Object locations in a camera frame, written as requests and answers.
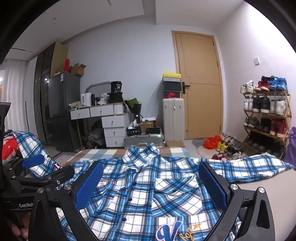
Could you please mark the black printed box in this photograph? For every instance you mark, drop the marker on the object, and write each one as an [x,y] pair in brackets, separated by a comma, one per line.
[133,131]

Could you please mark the black duffel bag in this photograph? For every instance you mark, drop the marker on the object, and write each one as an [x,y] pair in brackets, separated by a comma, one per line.
[94,136]

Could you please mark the round grey rug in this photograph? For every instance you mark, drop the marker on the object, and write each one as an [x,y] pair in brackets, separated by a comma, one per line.
[203,153]

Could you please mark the white curtain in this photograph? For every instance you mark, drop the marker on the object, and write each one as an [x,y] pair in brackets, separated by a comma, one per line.
[16,92]

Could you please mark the white wall switch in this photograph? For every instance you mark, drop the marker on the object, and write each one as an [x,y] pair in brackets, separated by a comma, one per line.
[256,60]

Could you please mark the white suitcase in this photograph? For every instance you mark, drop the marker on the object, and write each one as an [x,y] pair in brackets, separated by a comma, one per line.
[173,118]

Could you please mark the grey arched frame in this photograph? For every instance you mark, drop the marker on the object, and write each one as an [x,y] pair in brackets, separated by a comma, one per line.
[97,83]

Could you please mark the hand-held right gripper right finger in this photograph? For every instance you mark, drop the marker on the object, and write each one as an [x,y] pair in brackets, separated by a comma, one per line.
[212,185]

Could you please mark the purple bag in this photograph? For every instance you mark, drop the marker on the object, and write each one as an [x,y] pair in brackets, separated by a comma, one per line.
[291,143]

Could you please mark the silver suitcase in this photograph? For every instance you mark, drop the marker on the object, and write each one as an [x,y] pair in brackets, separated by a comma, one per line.
[143,139]

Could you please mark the wooden shoe rack with shoes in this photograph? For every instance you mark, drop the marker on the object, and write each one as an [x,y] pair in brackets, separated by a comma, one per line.
[263,104]

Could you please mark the black shoe box red logo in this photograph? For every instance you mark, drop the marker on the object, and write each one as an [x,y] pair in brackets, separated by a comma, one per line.
[171,94]

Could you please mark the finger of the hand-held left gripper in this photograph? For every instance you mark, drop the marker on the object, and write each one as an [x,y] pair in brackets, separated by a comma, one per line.
[33,161]
[62,172]

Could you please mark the row of floor shoes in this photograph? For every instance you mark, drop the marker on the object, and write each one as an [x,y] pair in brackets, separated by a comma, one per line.
[224,146]

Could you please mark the flat black box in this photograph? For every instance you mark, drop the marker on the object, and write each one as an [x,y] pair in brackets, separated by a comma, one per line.
[153,130]

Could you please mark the sealed cardboard box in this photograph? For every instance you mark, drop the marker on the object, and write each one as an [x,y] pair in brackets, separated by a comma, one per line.
[175,144]

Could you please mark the white desk with drawers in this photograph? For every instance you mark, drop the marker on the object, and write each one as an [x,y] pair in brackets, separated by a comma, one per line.
[101,111]

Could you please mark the tall dark wardrobe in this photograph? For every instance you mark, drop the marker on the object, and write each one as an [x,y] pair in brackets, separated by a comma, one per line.
[42,69]

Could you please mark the white crumpled bag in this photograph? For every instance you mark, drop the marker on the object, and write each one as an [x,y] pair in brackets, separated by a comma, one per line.
[103,97]

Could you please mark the black wrapped bouquet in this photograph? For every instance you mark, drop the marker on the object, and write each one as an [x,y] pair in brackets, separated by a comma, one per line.
[135,107]

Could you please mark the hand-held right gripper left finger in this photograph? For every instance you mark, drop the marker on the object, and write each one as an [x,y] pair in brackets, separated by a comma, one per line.
[89,185]

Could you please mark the checkered bed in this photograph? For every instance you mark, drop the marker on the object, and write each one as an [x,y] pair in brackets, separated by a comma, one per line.
[108,153]

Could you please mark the brown box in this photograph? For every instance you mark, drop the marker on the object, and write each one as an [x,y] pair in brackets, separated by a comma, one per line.
[146,125]

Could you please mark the dark grey fridge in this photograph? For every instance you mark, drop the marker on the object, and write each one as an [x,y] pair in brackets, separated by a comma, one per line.
[62,97]

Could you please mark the person's left hand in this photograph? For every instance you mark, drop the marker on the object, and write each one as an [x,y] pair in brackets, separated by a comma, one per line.
[19,228]

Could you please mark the blue plaid shirt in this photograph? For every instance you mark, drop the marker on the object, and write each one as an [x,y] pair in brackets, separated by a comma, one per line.
[143,185]

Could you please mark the red and white pillow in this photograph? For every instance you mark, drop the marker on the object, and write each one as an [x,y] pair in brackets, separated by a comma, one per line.
[8,143]

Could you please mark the wooden door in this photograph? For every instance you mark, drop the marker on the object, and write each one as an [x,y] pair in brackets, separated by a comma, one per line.
[203,69]

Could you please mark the yellow green packet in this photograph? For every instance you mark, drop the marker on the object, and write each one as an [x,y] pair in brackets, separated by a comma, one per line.
[75,105]

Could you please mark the white kettle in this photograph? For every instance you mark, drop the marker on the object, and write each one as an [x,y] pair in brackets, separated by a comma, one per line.
[86,99]

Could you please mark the orange plastic bag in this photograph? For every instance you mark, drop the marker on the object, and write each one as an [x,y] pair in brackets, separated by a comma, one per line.
[211,141]

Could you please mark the black bottle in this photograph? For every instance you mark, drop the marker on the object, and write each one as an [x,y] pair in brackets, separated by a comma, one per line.
[93,100]

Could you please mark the open cardboard box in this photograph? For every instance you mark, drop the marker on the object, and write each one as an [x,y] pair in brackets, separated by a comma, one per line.
[77,69]

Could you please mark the grey mat with striped edge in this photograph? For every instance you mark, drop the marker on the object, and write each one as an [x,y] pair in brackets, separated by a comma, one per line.
[67,158]

